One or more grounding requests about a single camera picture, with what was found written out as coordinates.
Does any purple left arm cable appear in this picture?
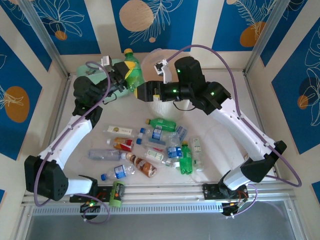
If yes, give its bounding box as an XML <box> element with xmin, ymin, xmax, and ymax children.
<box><xmin>33</xmin><ymin>61</ymin><xmax>113</xmax><ymax>207</ymax></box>

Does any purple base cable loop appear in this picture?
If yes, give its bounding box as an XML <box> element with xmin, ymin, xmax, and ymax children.
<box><xmin>222</xmin><ymin>184</ymin><xmax>259</xmax><ymax>219</ymax></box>
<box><xmin>83</xmin><ymin>198</ymin><xmax>113</xmax><ymax>225</ymax></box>

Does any small green soda bottle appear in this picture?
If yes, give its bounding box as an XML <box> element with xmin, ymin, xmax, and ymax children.
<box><xmin>179</xmin><ymin>140</ymin><xmax>194</xmax><ymax>175</ymax></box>
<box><xmin>145</xmin><ymin>117</ymin><xmax>177</xmax><ymax>133</ymax></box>

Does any aluminium table side rail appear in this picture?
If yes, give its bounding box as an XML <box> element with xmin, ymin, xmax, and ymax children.
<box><xmin>41</xmin><ymin>74</ymin><xmax>72</xmax><ymax>176</ymax></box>
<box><xmin>242</xmin><ymin>69</ymin><xmax>281</xmax><ymax>182</ymax></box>

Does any amber drink bottle red label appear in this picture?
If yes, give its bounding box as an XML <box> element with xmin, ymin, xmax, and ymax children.
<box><xmin>106</xmin><ymin>136</ymin><xmax>135</xmax><ymax>153</ymax></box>

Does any clear bottle grey label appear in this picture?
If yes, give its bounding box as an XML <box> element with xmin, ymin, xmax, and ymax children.
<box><xmin>87</xmin><ymin>148</ymin><xmax>128</xmax><ymax>161</ymax></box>

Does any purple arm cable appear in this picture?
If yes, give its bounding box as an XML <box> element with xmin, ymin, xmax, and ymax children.
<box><xmin>166</xmin><ymin>44</ymin><xmax>303</xmax><ymax>188</ymax></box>
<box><xmin>33</xmin><ymin>61</ymin><xmax>113</xmax><ymax>207</ymax></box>

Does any clear bottle blue label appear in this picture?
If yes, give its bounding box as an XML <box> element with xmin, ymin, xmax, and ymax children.
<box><xmin>139</xmin><ymin>126</ymin><xmax>176</xmax><ymax>142</ymax></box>
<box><xmin>100</xmin><ymin>164</ymin><xmax>136</xmax><ymax>182</ymax></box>

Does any brown chocolate drink bottle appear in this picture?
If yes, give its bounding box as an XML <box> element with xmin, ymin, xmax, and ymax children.
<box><xmin>125</xmin><ymin>152</ymin><xmax>158</xmax><ymax>179</ymax></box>

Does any aluminium frame post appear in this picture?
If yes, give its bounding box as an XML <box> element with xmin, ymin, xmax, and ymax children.
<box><xmin>18</xmin><ymin>0</ymin><xmax>71</xmax><ymax>80</ymax></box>
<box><xmin>244</xmin><ymin>0</ymin><xmax>308</xmax><ymax>76</ymax></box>

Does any white ribbed plastic bin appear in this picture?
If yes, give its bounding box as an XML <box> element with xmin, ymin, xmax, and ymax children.
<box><xmin>141</xmin><ymin>47</ymin><xmax>194</xmax><ymax>119</ymax></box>

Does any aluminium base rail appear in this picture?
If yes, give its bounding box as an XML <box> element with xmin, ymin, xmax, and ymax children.
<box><xmin>21</xmin><ymin>181</ymin><xmax>296</xmax><ymax>205</ymax></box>

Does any large green soda bottle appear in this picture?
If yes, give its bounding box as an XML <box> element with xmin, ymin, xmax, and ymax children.
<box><xmin>124</xmin><ymin>48</ymin><xmax>146</xmax><ymax>91</ymax></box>

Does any crushed large bottle blue label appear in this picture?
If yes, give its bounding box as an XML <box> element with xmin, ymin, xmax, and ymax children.
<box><xmin>164</xmin><ymin>131</ymin><xmax>184</xmax><ymax>163</ymax></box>

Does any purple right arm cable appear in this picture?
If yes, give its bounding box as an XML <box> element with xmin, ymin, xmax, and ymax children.
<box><xmin>166</xmin><ymin>44</ymin><xmax>303</xmax><ymax>188</ymax></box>

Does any mint green zip pouch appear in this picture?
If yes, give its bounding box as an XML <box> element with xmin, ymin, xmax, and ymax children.
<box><xmin>76</xmin><ymin>57</ymin><xmax>131</xmax><ymax>105</ymax></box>

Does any thin black cable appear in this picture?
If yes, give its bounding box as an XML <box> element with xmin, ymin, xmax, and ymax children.
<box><xmin>173</xmin><ymin>99</ymin><xmax>199</xmax><ymax>112</ymax></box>
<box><xmin>103</xmin><ymin>93</ymin><xmax>118</xmax><ymax>105</ymax></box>

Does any grey metal sheet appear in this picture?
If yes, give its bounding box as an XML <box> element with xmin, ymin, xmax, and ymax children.
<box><xmin>24</xmin><ymin>214</ymin><xmax>301</xmax><ymax>240</ymax></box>

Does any clear bottle blue-white label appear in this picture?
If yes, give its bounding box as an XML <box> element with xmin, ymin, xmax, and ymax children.
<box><xmin>174</xmin><ymin>125</ymin><xmax>189</xmax><ymax>141</ymax></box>

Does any green cylinder with black label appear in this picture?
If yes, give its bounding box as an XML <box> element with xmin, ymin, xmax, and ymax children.
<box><xmin>108</xmin><ymin>180</ymin><xmax>126</xmax><ymax>208</ymax></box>

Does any slim clear bottle blue insert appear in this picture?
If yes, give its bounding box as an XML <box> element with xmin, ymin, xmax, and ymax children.
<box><xmin>136</xmin><ymin>137</ymin><xmax>168</xmax><ymax>149</ymax></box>

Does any grey slotted cable duct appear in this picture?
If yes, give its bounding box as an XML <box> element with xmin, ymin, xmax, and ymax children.
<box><xmin>32</xmin><ymin>202</ymin><xmax>224</xmax><ymax>216</ymax></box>

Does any black connector board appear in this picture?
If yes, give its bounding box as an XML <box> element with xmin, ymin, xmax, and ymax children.
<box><xmin>79</xmin><ymin>199</ymin><xmax>102</xmax><ymax>221</ymax></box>
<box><xmin>221</xmin><ymin>201</ymin><xmax>245</xmax><ymax>218</ymax></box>

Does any clear bottle cream label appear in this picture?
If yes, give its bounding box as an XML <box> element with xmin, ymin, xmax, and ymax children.
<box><xmin>103</xmin><ymin>124</ymin><xmax>133</xmax><ymax>137</ymax></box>

